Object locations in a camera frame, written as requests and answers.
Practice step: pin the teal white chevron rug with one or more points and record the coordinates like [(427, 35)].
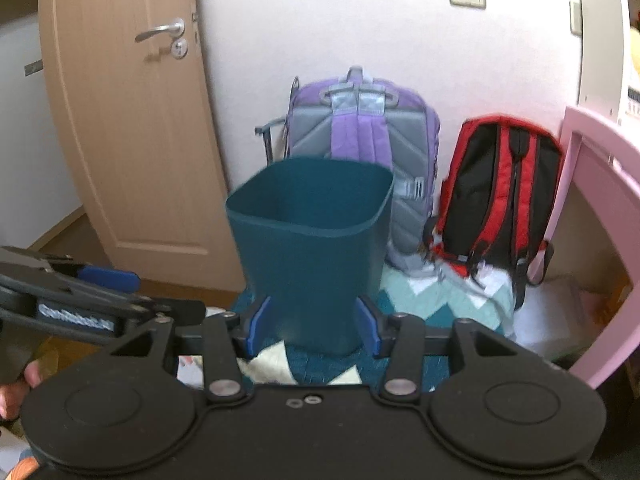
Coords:
[(439, 299)]

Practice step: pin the beige wall switch plate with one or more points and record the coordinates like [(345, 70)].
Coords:
[(576, 18)]

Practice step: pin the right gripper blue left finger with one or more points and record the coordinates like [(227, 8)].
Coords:
[(254, 328)]

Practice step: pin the silver door handle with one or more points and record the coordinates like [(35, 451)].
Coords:
[(179, 47)]

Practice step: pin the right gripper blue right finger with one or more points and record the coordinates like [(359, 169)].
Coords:
[(373, 327)]

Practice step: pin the teal plastic trash bin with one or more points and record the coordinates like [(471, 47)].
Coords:
[(312, 234)]

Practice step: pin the beige wooden door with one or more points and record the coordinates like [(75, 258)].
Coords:
[(137, 133)]

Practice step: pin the black folding cart frame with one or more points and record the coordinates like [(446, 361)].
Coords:
[(265, 131)]

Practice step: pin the white shelf unit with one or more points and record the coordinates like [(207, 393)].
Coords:
[(609, 77)]

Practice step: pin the left hand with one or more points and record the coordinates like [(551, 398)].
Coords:
[(13, 395)]

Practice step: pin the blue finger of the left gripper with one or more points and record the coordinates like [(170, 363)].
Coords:
[(121, 281)]

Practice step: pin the purple grey backpack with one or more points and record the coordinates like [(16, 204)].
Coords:
[(368, 119)]

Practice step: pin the red black backpack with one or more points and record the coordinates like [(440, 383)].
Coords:
[(496, 202)]

